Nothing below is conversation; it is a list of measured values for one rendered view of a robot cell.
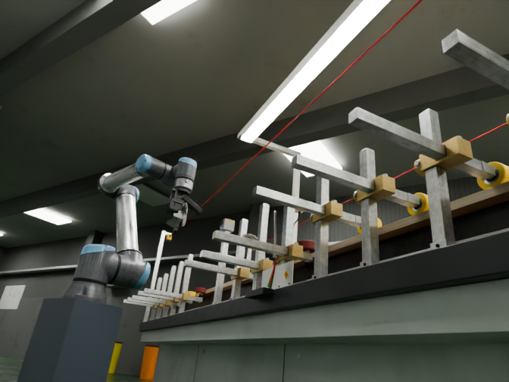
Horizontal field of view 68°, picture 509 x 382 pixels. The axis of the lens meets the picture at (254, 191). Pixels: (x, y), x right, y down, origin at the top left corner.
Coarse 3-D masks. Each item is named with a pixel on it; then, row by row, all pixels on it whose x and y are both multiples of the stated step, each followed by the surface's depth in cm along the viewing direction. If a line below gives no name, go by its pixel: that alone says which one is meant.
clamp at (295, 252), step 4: (292, 244) 150; (288, 248) 152; (292, 248) 149; (296, 248) 150; (300, 248) 150; (288, 252) 151; (292, 252) 148; (296, 252) 149; (300, 252) 150; (280, 256) 156; (284, 256) 153; (288, 256) 150; (292, 256) 149; (296, 256) 148; (300, 256) 149; (280, 260) 156; (288, 260) 154; (292, 260) 154
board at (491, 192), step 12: (480, 192) 101; (492, 192) 98; (504, 192) 95; (456, 204) 107; (468, 204) 104; (480, 204) 102; (492, 204) 102; (420, 216) 118; (456, 216) 111; (384, 228) 131; (396, 228) 125; (408, 228) 124; (348, 240) 146; (360, 240) 140; (336, 252) 156; (300, 264) 179; (228, 288) 255
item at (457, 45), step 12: (456, 36) 63; (468, 36) 64; (444, 48) 64; (456, 48) 63; (468, 48) 63; (480, 48) 65; (456, 60) 65; (468, 60) 65; (480, 60) 65; (492, 60) 65; (504, 60) 67; (480, 72) 67; (492, 72) 67; (504, 72) 67; (504, 84) 69
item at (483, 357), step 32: (480, 224) 104; (352, 256) 149; (384, 256) 134; (160, 352) 377; (192, 352) 289; (224, 352) 236; (256, 352) 199; (288, 352) 172; (320, 352) 151; (352, 352) 135; (384, 352) 122; (416, 352) 112; (448, 352) 102; (480, 352) 95
